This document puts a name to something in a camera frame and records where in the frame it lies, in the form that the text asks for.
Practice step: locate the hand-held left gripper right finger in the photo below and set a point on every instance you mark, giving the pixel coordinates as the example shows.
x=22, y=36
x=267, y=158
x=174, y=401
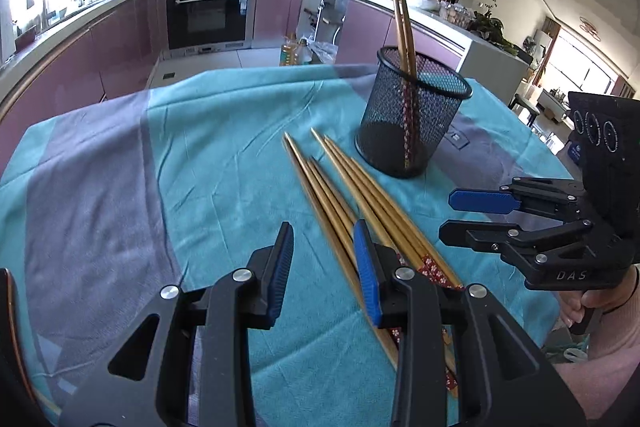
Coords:
x=367, y=277

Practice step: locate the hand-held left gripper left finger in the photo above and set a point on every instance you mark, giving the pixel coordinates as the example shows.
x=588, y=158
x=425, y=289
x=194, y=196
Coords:
x=282, y=272

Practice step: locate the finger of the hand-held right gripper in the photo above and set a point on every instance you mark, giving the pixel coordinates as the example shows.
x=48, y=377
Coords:
x=480, y=236
x=480, y=199

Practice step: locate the bunch of wooden chopsticks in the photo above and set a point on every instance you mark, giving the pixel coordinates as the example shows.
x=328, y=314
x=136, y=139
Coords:
x=350, y=202

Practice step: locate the black mesh utensil holder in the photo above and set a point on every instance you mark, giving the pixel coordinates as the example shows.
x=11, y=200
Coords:
x=430, y=117

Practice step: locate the person's right forearm pink sleeve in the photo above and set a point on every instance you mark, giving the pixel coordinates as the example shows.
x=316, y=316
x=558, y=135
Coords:
x=610, y=357

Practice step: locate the person's right hand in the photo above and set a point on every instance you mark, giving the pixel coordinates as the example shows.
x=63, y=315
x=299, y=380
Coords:
x=567, y=309

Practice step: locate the dark stool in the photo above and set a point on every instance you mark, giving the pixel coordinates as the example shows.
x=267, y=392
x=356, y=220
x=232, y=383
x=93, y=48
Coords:
x=525, y=109

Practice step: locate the teal and grey tablecloth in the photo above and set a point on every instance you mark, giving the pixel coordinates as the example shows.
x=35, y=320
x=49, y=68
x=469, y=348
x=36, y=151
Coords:
x=200, y=157

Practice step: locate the round ceiling lamp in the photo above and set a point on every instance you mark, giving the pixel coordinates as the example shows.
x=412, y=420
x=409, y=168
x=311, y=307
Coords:
x=589, y=27

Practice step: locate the green potted plant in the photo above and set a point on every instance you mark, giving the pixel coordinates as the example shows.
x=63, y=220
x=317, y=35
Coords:
x=487, y=27

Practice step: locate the yellow cooking oil bottle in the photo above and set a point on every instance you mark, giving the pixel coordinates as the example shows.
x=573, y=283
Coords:
x=292, y=52

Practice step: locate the black built-in oven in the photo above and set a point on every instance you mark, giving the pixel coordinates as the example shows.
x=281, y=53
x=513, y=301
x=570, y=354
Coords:
x=207, y=14

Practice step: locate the purple kitchen cabinets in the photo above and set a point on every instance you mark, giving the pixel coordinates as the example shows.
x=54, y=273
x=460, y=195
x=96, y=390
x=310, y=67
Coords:
x=125, y=42

